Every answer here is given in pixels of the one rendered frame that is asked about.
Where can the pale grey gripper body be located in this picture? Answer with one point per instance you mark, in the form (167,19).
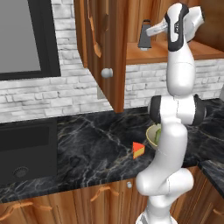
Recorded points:
(157,28)

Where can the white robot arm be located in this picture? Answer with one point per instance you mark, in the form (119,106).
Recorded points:
(180,75)

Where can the dark grey cheese grater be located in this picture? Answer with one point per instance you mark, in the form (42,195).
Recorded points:
(143,40)

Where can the pale green salad bowl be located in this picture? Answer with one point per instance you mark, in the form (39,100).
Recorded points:
(151,137)

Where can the orange cheese wedge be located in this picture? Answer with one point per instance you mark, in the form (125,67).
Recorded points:
(138,150)

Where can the small grey cabinet knob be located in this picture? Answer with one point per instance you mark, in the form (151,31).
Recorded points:
(129,184)

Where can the wooden corner base cabinet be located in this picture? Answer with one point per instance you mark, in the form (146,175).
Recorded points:
(201,201)

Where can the wooden base cabinet door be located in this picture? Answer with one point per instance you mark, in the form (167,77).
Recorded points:
(108,208)

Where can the grey round door knob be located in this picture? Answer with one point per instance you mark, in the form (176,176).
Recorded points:
(107,73)

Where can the black framed window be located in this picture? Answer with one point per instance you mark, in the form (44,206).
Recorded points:
(20,35)

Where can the black countertop appliance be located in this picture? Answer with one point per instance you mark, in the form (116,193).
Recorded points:
(26,145)

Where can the wooden base drawer front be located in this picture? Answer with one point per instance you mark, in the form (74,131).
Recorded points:
(35,215)

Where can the wooden wall cabinet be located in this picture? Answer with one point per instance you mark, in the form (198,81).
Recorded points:
(151,54)

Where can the wooden wall cabinet door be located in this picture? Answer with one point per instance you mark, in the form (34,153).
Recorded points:
(112,43)

